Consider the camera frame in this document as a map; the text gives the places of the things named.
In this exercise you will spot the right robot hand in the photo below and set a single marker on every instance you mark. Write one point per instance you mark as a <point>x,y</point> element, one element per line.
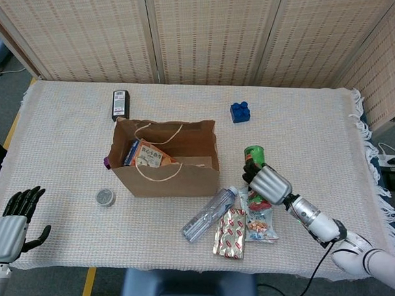
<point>272,186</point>

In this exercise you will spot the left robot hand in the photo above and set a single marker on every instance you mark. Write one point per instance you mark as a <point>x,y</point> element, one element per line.
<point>7,238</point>

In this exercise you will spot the green chips can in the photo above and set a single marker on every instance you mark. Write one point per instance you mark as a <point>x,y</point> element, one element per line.
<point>254,154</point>

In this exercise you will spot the white blue peanut bag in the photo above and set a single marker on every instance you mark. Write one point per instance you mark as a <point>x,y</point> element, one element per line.
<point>259,226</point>

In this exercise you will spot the silver red foil packet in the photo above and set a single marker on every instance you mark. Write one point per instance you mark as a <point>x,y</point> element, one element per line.
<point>230,235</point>

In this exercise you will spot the clear plastic water bottle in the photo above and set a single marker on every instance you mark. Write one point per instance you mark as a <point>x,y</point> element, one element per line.
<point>208,216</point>

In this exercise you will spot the orange blue cracker box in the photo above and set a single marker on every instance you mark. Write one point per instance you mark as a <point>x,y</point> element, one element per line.
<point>148,157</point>

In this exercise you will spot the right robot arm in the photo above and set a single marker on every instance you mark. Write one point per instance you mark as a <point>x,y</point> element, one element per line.
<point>315,220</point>

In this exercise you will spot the brown paper bag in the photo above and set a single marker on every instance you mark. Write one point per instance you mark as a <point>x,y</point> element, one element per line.
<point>170,186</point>

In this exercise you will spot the blue toy brick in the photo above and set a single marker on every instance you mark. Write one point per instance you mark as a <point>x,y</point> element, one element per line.
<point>240,113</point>

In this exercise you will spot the small clear round container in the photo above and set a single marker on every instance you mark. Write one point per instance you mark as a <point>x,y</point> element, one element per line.
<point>105,197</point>

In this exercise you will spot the white woven tablecloth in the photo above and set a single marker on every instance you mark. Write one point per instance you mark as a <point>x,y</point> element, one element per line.
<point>71,150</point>

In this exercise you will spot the black equipment box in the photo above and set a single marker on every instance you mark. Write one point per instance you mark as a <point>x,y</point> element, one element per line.
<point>392,177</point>

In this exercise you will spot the purple toy brick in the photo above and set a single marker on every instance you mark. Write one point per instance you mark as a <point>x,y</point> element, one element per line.
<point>106,163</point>

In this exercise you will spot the woven folding screen panel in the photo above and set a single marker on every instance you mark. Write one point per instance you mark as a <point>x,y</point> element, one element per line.
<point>211,38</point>
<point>385,80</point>
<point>84,33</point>
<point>321,42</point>

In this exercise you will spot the dark sauce bottle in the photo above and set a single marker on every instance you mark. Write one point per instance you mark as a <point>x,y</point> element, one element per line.
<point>120,103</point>

